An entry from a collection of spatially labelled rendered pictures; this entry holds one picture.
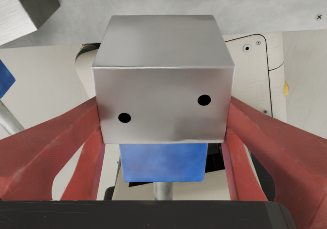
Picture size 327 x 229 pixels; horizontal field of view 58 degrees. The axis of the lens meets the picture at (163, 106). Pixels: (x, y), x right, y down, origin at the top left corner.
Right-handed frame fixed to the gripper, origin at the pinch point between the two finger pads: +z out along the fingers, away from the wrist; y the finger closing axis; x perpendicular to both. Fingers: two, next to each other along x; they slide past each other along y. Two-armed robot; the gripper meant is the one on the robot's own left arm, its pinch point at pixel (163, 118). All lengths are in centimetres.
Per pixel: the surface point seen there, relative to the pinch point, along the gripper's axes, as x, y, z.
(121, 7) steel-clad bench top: 0.0, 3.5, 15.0
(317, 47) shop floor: 40, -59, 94
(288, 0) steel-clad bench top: -0.5, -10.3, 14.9
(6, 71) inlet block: 3.6, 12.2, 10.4
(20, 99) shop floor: 64, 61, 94
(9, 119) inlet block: 7.3, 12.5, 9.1
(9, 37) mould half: 0.4, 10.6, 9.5
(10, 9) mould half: -1.5, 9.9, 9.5
